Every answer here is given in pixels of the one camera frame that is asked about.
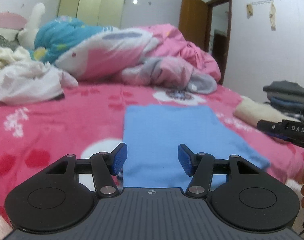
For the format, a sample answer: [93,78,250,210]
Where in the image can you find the light blue t-shirt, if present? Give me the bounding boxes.
[123,105,270,189]

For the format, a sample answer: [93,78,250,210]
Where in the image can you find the stack of dark folded clothes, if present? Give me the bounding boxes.
[263,80,304,122]

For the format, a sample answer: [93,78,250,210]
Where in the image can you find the folded beige garment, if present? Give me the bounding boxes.
[233,96,300,127]

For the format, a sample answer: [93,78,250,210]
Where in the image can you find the pink floral fleece blanket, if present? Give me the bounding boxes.
[0,84,304,216]

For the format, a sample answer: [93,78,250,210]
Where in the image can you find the black garment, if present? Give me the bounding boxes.
[52,93,65,101]

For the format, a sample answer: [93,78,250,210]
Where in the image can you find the white crumpled sheet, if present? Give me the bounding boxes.
[0,61,79,105]

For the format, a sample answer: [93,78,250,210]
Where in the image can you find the pink grey white duvet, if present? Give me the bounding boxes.
[55,24,221,94]

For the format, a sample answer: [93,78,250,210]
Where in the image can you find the wooden framed mirror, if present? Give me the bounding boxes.
[179,0,232,85]

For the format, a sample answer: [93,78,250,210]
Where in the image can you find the teal floral quilt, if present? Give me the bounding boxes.
[29,16,118,64]

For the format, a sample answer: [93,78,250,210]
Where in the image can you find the cream fleece cloth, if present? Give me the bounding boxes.
[0,46,32,69]

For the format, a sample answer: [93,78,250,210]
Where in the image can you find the white plush toy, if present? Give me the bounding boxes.
[17,3,46,50]

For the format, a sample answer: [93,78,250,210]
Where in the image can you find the yellow green cabinet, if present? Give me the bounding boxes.
[57,0,125,28]

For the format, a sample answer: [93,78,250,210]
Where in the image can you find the grey green pillow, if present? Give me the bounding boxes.
[0,35,19,51]

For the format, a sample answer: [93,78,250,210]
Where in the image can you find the white headboard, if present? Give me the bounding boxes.
[0,12,27,41]

